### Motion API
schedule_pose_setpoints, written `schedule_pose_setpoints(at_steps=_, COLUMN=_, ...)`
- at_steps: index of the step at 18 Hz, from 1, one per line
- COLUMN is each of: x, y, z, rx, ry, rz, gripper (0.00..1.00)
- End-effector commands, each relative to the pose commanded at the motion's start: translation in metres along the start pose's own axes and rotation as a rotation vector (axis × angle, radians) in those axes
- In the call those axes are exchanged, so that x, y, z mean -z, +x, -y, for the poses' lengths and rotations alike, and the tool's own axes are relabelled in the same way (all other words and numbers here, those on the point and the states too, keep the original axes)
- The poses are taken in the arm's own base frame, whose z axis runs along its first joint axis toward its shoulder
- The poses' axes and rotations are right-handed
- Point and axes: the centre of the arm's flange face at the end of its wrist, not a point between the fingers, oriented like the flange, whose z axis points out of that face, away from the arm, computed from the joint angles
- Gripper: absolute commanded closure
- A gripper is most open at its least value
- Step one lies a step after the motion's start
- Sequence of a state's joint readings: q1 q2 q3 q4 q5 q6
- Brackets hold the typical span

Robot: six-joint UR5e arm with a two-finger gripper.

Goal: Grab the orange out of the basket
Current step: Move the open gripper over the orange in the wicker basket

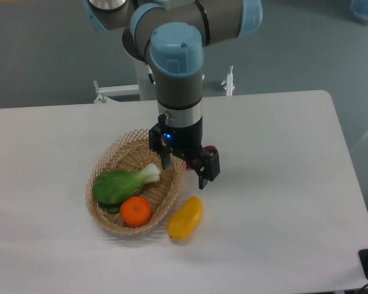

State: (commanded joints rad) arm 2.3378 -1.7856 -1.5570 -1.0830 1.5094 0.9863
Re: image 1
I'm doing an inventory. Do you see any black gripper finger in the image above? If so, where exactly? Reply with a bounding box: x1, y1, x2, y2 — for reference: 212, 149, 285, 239
191, 149, 220, 189
159, 122, 171, 170

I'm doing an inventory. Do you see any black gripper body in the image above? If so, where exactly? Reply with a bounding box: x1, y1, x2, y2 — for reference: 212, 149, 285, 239
148, 118, 207, 162

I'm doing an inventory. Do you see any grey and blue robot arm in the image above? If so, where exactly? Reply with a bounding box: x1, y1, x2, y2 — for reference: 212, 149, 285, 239
84, 1, 263, 189

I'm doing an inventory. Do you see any woven wicker basket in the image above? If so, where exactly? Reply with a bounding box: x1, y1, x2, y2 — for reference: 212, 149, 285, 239
86, 129, 185, 235

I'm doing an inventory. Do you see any red object behind gripper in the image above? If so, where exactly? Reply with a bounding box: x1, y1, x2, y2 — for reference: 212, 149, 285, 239
186, 145, 217, 170

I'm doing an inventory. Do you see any yellow mango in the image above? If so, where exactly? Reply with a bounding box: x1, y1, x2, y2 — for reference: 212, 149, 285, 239
167, 196, 203, 241

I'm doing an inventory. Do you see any green bok choy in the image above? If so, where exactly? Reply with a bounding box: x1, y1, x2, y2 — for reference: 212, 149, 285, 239
92, 163, 161, 203

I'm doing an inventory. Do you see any orange fruit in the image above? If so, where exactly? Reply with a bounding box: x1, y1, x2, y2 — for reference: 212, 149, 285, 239
120, 196, 151, 228

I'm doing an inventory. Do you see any green cucumber under bok choy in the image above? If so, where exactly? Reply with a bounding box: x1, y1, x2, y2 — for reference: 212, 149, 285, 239
98, 202, 121, 214

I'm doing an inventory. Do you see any blue plastic bag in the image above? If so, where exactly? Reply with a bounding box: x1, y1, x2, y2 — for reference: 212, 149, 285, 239
350, 0, 368, 25

